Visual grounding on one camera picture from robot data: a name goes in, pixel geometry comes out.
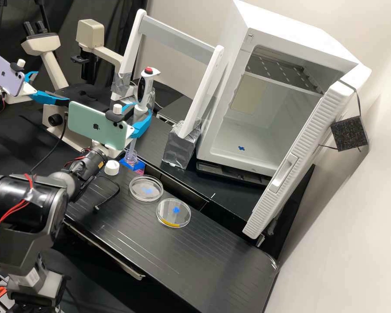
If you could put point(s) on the wrist camera phone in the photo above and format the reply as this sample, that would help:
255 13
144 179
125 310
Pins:
91 125
1 73

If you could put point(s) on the white pipette stand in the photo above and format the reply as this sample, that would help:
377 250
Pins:
169 34

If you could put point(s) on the blue bottle holder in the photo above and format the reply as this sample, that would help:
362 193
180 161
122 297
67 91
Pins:
137 169

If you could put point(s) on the small bottle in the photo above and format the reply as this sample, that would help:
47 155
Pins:
131 158

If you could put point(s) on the petri dish lid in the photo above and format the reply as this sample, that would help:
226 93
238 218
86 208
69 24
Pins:
173 212

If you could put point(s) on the left wrist camera phone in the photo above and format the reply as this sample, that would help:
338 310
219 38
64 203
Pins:
1 73

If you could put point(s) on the right wrist camera phone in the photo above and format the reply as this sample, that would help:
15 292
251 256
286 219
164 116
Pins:
91 125

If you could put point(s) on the pipette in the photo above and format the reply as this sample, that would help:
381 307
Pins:
143 86

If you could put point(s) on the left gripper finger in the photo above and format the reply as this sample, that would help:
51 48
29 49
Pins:
31 77
50 97

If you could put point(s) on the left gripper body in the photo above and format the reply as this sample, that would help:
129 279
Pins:
19 94

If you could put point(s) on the black platform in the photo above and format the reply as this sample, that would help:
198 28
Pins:
182 261
174 104
156 143

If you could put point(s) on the cream microscope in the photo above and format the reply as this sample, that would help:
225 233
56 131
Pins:
88 32

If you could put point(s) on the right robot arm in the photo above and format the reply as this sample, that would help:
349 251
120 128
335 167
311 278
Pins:
22 199

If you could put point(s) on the white incubator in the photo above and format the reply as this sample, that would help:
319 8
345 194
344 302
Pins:
280 107

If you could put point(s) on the incubator door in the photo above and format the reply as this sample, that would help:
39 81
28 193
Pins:
296 163

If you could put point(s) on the white cap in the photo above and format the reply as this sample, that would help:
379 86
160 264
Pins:
111 168

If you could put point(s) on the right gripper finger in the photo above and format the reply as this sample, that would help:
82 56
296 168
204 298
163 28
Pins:
142 126
127 107

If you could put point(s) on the petri dish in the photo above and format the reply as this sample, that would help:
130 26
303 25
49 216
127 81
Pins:
146 188

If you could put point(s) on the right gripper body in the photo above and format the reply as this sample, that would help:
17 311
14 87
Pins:
115 150

